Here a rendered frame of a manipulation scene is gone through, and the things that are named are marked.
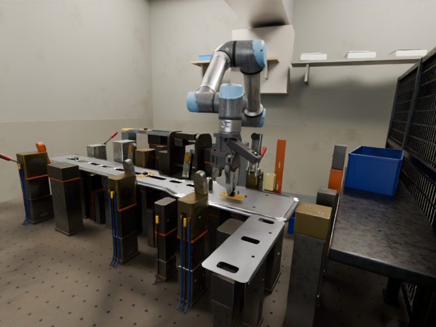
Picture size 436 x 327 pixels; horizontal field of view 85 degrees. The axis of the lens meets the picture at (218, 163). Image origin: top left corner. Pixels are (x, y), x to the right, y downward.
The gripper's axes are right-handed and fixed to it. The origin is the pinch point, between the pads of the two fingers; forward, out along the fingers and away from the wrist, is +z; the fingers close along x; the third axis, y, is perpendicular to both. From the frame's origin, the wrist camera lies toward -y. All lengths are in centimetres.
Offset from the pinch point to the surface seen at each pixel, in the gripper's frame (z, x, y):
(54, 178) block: 6, 16, 82
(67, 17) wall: -131, -122, 295
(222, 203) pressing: 3.0, 5.2, 1.1
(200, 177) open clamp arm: -7.4, 13.5, 4.6
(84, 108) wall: -22, -135, 296
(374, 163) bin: -11, -29, -42
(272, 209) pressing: 3.0, 1.0, -14.6
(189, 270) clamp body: 19.3, 20.6, 3.2
